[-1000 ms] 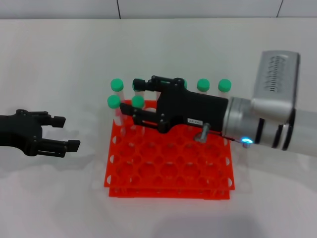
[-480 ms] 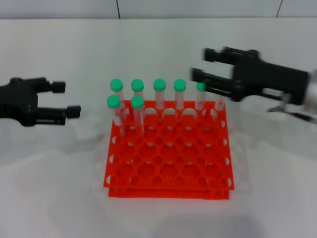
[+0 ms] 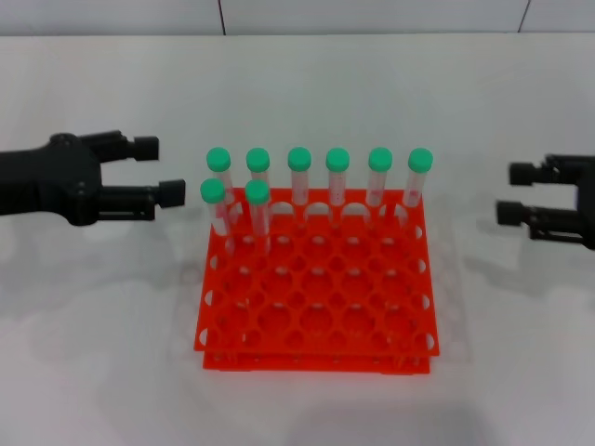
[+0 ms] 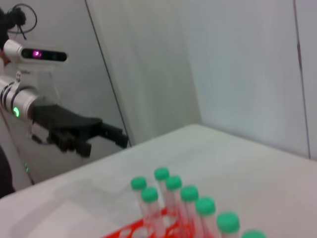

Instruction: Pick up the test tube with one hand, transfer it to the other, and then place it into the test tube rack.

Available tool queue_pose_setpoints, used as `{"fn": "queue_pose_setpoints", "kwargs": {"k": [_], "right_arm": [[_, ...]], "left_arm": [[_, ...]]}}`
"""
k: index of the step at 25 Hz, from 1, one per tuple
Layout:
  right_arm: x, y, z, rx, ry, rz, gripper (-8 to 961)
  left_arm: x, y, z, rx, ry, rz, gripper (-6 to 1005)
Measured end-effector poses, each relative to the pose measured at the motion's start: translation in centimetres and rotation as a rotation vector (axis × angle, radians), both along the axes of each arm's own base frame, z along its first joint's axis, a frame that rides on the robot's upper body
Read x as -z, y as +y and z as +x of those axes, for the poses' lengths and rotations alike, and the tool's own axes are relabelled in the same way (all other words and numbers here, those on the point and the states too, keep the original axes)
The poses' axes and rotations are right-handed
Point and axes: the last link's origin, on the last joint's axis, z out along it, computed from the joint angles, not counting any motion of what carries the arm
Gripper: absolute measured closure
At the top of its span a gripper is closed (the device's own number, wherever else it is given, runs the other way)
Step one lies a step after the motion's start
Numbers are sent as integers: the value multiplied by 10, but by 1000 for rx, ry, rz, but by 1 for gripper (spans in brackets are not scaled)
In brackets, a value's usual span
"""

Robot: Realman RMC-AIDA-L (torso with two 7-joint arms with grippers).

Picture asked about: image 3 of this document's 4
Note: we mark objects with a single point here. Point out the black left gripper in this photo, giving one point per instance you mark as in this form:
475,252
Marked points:
51,181

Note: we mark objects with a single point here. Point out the green capped test tube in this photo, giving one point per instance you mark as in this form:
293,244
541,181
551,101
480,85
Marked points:
257,192
420,159
212,191
299,159
218,159
380,159
258,159
338,159

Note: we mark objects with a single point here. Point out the orange test tube rack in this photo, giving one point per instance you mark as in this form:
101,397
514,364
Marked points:
344,283

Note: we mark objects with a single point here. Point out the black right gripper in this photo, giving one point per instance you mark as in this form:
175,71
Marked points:
588,204

